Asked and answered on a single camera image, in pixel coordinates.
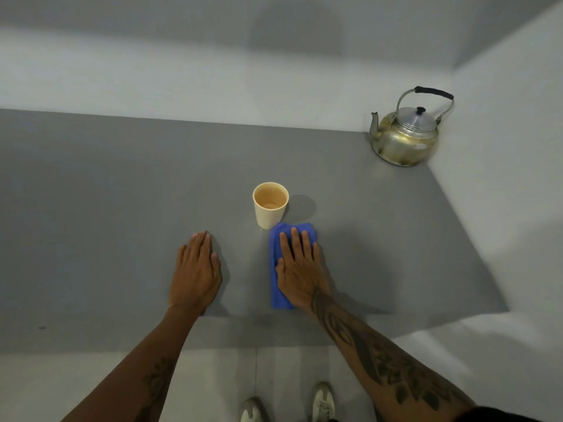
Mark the person's left hand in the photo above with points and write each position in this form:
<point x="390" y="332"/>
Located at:
<point x="195" y="276"/>

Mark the person's right hand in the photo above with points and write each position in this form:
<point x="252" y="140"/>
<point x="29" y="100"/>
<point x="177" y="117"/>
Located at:
<point x="301" y="276"/>

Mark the blue cloth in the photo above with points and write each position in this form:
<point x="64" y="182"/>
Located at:
<point x="275" y="250"/>

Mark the cream paper cup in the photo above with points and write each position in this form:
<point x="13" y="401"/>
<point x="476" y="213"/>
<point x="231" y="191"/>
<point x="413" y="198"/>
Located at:
<point x="269" y="215"/>

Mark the tarnished metal kettle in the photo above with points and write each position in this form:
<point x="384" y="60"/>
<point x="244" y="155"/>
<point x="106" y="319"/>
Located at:
<point x="407" y="136"/>

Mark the person's right forearm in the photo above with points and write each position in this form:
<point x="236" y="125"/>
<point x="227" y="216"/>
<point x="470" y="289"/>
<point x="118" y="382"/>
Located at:
<point x="387" y="369"/>

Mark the person's left forearm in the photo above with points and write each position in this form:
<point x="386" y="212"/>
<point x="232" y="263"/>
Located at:
<point x="140" y="369"/>

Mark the grey countertop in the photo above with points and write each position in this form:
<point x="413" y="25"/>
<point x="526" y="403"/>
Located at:
<point x="110" y="206"/>

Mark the white right shoe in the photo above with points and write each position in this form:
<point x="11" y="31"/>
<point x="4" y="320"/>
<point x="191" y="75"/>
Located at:
<point x="323" y="404"/>

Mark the white shoe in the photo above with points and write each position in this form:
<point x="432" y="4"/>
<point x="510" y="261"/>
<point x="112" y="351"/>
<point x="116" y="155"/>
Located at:
<point x="323" y="404"/>
<point x="251" y="412"/>

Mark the white left shoe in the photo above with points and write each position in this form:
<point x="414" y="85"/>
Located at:
<point x="251" y="412"/>

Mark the black right sleeve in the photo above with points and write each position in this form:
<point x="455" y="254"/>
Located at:
<point x="497" y="416"/>

